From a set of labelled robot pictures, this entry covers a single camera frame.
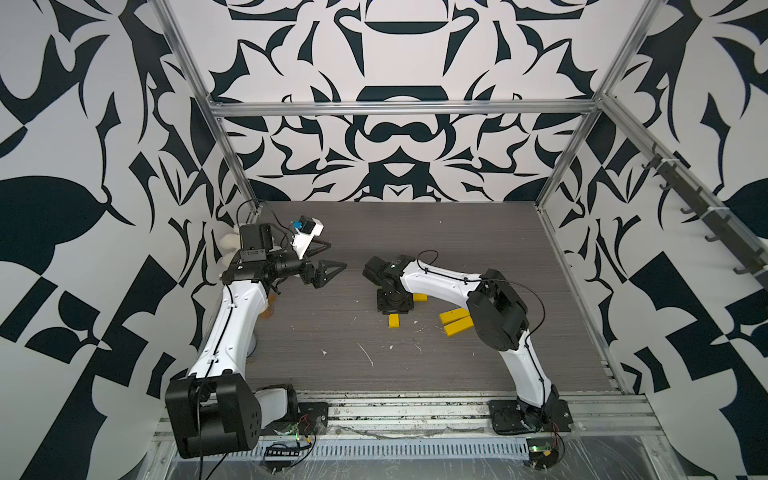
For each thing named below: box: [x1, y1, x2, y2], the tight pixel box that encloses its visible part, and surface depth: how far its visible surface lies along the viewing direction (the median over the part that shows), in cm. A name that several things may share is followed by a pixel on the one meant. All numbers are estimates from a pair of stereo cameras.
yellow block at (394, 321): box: [387, 313, 401, 329], surface depth 91 cm
